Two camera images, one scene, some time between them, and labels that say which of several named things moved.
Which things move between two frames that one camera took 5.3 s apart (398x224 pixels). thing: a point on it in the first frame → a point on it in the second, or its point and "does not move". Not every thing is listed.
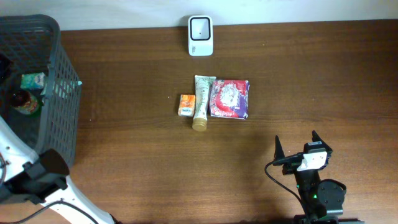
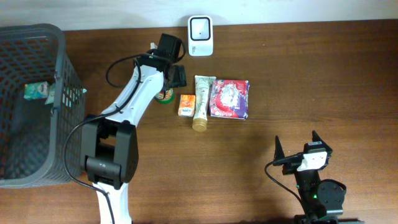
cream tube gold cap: (203, 85) does not move
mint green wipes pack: (61, 89) → (71, 96)
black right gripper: (290, 160) does not move
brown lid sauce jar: (24, 101) → (169, 96)
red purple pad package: (229, 99) does not move
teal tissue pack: (32, 81) → (36, 91)
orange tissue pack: (187, 105) does not move
